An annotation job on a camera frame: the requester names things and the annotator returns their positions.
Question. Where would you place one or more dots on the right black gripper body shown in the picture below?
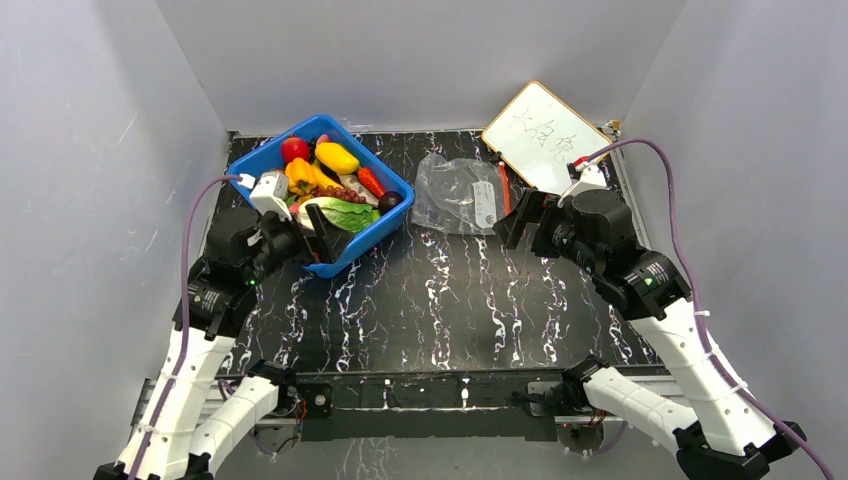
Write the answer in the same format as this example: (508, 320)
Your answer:
(536, 225)

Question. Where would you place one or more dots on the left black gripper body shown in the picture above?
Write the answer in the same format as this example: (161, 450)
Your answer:
(285, 242)

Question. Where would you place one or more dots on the green toy lettuce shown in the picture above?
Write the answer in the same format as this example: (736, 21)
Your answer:
(353, 217)

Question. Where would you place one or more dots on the clear zip top bag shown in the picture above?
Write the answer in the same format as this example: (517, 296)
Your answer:
(460, 196)

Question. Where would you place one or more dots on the yellow toy mango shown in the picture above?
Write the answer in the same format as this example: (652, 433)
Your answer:
(335, 157)

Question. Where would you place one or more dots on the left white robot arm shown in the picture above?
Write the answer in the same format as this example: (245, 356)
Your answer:
(244, 247)

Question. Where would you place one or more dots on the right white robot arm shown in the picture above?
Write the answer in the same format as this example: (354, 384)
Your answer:
(717, 432)

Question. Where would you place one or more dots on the toy purple grapes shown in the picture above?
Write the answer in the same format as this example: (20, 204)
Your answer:
(343, 194)

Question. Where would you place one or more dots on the toy banana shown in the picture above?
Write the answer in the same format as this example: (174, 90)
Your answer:
(324, 182)

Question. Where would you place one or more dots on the yellow toy bell pepper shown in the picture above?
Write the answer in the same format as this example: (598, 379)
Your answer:
(301, 177)

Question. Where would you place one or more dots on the toy carrot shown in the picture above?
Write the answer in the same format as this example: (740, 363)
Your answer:
(369, 180)

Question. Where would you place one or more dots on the dark toy plum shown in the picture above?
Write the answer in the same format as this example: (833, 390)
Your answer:
(388, 201)

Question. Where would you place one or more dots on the blue plastic bin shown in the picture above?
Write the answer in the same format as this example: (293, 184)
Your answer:
(269, 156)

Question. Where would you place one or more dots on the white dry-erase board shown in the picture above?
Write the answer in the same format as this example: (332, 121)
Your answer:
(539, 136)

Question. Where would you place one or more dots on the red toy pomegranate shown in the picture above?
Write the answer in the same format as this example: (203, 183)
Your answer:
(293, 148)

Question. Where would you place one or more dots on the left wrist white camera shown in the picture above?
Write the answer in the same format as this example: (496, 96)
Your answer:
(269, 193)

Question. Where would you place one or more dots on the wrist white camera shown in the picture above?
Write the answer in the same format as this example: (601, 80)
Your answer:
(586, 175)
(269, 193)

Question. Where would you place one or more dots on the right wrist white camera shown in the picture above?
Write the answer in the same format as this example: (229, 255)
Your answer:
(586, 175)

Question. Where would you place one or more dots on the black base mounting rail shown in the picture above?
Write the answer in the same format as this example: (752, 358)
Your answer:
(511, 403)

